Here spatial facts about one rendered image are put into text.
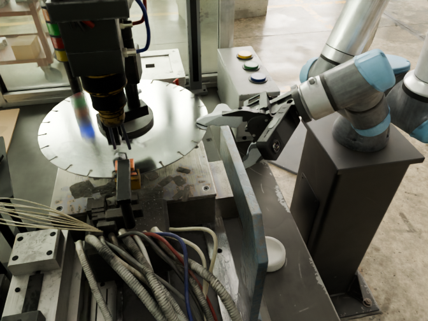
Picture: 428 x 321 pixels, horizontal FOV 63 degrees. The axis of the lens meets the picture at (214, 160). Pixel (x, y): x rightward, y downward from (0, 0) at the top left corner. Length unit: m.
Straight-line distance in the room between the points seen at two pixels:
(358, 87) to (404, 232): 1.33
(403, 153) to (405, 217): 0.95
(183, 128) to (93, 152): 0.17
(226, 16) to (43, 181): 0.69
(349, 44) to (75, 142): 0.57
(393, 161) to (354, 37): 0.38
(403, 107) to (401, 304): 0.99
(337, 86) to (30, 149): 0.80
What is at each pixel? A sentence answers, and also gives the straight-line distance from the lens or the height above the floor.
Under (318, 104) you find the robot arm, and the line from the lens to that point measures 0.66.
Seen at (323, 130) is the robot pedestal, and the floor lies 0.75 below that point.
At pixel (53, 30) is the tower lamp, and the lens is 0.93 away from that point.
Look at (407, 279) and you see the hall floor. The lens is 1.76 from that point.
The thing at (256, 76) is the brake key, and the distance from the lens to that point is 0.96.
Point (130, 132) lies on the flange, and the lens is 0.68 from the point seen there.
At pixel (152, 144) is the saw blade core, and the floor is 0.95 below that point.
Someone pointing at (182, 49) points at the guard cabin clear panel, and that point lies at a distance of 1.17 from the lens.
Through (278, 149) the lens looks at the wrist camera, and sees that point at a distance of 0.64.
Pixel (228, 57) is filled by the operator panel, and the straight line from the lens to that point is 1.08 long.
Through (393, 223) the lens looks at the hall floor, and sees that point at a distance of 1.93.
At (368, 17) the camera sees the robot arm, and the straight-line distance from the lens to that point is 0.79.
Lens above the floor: 1.35
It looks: 42 degrees down
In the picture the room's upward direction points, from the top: straight up
